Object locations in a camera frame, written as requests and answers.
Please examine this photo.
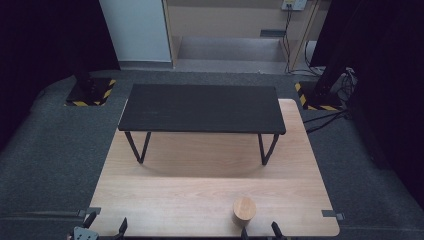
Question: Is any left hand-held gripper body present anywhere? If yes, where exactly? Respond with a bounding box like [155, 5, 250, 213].
[72, 226, 100, 240]

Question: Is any wooden cylinder block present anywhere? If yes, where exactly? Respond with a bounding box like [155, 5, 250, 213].
[231, 196, 258, 228]

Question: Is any grey tape strip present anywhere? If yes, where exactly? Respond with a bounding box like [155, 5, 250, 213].
[321, 209, 346, 221]
[76, 206, 102, 218]

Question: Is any black stand with striped base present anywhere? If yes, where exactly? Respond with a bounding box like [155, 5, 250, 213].
[64, 58, 117, 108]
[294, 63, 345, 112]

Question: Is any black shelf with metal legs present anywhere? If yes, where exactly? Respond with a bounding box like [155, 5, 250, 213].
[117, 83, 287, 167]

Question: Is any black curtain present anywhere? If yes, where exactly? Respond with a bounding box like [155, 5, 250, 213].
[309, 0, 424, 211]
[0, 0, 121, 153]

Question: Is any wooden open shelf unit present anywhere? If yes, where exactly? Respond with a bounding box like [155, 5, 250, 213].
[162, 0, 323, 74]

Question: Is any white cabinet panel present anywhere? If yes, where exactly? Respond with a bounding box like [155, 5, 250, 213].
[98, 0, 173, 64]

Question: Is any grey label strip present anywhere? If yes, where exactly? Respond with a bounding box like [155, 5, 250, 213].
[259, 29, 287, 38]

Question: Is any black floor cable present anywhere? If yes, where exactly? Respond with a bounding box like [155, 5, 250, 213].
[302, 109, 353, 135]

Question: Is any bundle of cables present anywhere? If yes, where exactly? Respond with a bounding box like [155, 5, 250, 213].
[333, 67, 358, 103]

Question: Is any black power cable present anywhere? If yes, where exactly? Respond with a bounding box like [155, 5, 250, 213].
[281, 9, 322, 77]

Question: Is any white wall power outlet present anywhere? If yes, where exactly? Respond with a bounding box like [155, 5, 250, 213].
[281, 0, 309, 12]

